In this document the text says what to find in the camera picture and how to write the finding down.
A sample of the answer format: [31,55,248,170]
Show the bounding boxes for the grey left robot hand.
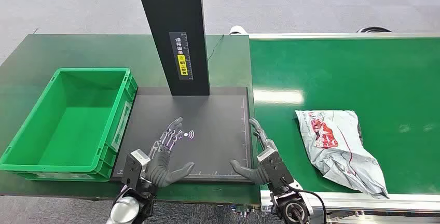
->
[146,117,196,188]

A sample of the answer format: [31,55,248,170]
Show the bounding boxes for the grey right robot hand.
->
[230,117,278,186]

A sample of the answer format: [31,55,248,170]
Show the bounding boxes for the grey mailer package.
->
[295,109,390,200]

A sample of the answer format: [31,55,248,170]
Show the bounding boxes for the green conveyor belt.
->
[249,38,440,195]

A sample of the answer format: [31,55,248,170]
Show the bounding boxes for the metal connectors under table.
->
[230,204,272,218]

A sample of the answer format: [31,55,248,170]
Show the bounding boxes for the clear crate label holder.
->
[111,101,132,152]

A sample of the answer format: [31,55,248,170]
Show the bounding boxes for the green plastic crate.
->
[0,67,138,183]

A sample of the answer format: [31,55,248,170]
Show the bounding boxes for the black yellow column label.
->
[169,32,194,81]

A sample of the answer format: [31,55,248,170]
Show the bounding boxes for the black scanner column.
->
[133,0,210,96]

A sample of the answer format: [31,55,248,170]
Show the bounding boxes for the black curved floor object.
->
[356,26,393,34]

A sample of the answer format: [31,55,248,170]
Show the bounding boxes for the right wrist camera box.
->
[257,148,295,192]

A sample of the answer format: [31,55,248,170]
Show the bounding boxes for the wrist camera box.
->
[257,148,295,192]
[121,149,151,190]

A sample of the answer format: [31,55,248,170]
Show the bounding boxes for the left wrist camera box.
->
[121,149,151,190]

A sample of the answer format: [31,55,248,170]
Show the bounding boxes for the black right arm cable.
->
[281,180,327,224]

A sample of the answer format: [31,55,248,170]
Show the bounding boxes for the black scanner base plate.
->
[111,87,257,184]

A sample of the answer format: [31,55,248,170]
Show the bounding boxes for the wide aluminium conveyor rail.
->
[260,189,440,215]

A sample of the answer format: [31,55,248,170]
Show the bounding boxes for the thin black table cable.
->
[207,34,225,62]

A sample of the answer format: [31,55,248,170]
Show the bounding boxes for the thin aluminium conveyor rail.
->
[248,32,440,41]

